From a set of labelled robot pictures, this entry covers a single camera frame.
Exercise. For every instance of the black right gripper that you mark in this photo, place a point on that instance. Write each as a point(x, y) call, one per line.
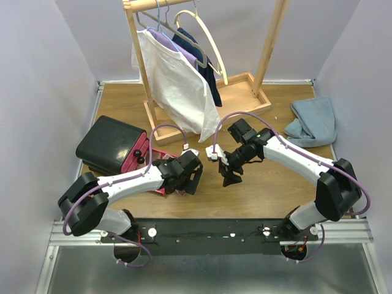
point(229, 177)

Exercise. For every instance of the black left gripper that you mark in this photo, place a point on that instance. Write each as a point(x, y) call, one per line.
point(193, 173)

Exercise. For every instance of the pink drawer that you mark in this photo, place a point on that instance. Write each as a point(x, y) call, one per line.
point(158, 154)
point(136, 153)

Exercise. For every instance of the black organizer box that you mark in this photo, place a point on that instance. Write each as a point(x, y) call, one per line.
point(106, 145)

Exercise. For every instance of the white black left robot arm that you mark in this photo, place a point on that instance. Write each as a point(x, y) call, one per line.
point(85, 204)

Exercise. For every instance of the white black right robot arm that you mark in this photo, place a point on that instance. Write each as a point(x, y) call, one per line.
point(337, 188)

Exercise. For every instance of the white t-shirt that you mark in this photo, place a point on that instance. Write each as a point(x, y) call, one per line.
point(178, 88)

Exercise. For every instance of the light blue towel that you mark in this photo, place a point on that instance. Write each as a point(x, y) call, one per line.
point(314, 124)

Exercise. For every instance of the navy blue garment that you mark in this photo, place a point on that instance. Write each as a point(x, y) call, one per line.
point(207, 73)

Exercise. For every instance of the lavender shirt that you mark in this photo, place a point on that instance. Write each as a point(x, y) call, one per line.
point(168, 43)

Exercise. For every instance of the grey hanger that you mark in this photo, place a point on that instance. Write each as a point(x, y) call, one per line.
point(160, 25)

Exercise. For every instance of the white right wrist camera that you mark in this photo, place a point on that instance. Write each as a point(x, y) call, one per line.
point(215, 153)

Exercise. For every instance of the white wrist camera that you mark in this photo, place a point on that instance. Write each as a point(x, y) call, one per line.
point(215, 153)
point(188, 149)

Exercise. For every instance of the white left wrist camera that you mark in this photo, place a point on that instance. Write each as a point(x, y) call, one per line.
point(188, 149)

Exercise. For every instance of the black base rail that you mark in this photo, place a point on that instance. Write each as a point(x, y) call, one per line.
point(215, 236)

